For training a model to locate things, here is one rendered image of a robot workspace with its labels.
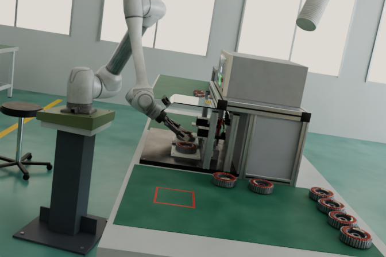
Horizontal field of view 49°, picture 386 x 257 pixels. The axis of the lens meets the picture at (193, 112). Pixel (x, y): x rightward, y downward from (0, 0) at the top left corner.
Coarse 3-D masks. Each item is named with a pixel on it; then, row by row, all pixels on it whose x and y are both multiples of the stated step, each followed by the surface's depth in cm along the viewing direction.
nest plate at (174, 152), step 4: (172, 148) 222; (172, 152) 215; (176, 152) 216; (196, 152) 221; (176, 156) 213; (180, 156) 213; (184, 156) 213; (188, 156) 213; (192, 156) 214; (196, 156) 215
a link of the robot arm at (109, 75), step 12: (156, 0) 245; (156, 12) 246; (144, 24) 249; (120, 48) 259; (120, 60) 261; (96, 72) 268; (108, 72) 265; (120, 72) 269; (108, 84) 266; (120, 84) 276; (108, 96) 273
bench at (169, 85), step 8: (160, 80) 495; (168, 80) 506; (176, 80) 517; (184, 80) 529; (192, 80) 541; (200, 80) 554; (152, 88) 428; (160, 88) 435; (168, 88) 443; (176, 88) 452; (184, 88) 461; (192, 88) 471; (200, 88) 481; (208, 88) 490; (160, 96) 388; (168, 96) 395; (160, 104) 375; (176, 104) 375; (184, 104) 375; (224, 112) 377
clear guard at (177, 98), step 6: (174, 96) 212; (180, 96) 215; (186, 96) 217; (192, 96) 220; (168, 102) 207; (174, 102) 197; (180, 102) 199; (186, 102) 201; (192, 102) 204; (198, 102) 206; (204, 102) 209; (162, 108) 202; (216, 108) 198
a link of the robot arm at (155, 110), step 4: (156, 104) 237; (152, 108) 235; (156, 108) 236; (160, 108) 237; (148, 112) 235; (152, 112) 235; (156, 112) 236; (160, 112) 238; (148, 116) 238; (152, 116) 236; (156, 116) 237
